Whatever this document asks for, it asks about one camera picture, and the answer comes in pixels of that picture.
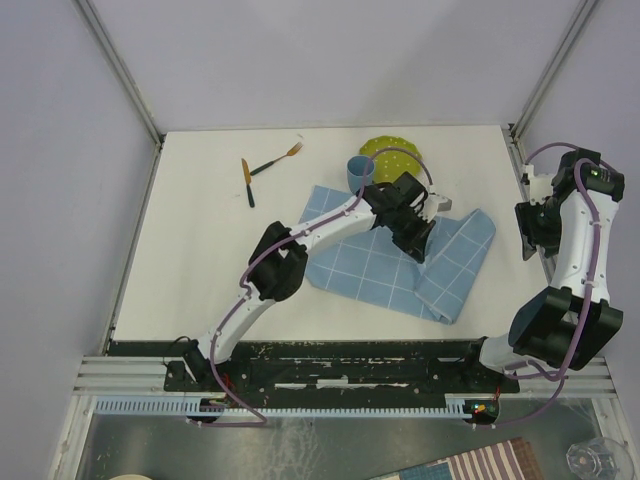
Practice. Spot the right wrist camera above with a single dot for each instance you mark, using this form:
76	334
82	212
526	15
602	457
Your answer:
538	187

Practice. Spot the blue cup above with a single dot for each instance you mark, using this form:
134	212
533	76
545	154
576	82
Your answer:
360	170

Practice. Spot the blue checked cloth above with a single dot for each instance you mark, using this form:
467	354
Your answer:
370	268

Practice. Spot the green dotted plate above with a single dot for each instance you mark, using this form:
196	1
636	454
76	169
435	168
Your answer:
394	156

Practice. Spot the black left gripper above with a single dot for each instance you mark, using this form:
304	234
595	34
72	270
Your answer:
416	245

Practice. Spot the orange fork green handle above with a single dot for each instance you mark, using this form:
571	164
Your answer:
291	152

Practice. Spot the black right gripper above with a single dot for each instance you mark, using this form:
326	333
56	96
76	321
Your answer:
530	235

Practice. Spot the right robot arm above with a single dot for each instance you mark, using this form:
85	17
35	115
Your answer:
568	217

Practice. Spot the clear glass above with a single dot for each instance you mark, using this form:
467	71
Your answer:
600	459

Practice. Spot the cream round object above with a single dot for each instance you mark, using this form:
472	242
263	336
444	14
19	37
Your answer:
130	477

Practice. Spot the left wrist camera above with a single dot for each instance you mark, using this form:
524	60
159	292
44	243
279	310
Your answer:
434	204

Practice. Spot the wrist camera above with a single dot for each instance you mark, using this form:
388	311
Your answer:
538	187
434	204

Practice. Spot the orange knife green handle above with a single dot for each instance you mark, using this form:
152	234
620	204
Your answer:
247	179

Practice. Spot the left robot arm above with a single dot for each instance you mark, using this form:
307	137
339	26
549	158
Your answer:
277	266

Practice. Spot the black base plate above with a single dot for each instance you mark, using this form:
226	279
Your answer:
323	374

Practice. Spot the aluminium frame rail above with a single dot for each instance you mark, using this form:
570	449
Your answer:
569	39

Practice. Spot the striped folded cloth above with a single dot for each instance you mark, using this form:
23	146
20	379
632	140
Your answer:
510	459

